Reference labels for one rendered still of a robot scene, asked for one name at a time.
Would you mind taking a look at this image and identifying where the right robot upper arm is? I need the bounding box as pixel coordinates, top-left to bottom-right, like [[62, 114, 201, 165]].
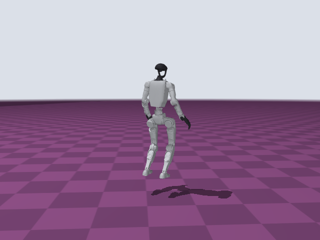
[[166, 82, 177, 106]]

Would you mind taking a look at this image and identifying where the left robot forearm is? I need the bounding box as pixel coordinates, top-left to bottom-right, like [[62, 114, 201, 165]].
[[141, 102, 151, 118]]

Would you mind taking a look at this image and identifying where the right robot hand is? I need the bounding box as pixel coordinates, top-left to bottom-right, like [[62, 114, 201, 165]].
[[180, 116, 191, 130]]

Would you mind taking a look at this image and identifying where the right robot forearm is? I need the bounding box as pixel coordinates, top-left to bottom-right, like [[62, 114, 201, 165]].
[[174, 99, 185, 120]]

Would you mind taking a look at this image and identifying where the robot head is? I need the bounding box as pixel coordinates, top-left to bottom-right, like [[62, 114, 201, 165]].
[[154, 63, 168, 81]]

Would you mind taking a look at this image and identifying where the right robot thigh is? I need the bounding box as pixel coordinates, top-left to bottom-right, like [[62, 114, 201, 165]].
[[163, 117, 176, 152]]

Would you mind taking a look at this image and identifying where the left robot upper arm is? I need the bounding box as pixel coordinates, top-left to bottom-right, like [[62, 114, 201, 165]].
[[141, 81, 150, 104]]

